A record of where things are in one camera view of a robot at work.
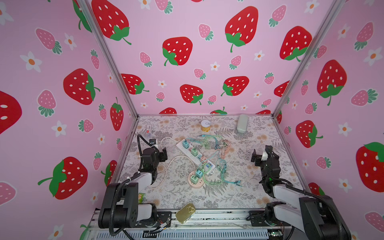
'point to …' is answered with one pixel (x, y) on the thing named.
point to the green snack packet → (140, 197)
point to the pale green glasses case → (242, 123)
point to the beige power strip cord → (166, 170)
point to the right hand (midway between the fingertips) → (264, 150)
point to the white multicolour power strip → (198, 159)
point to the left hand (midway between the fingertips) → (159, 148)
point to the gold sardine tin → (184, 214)
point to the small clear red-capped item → (148, 133)
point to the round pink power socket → (197, 186)
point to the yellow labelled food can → (205, 125)
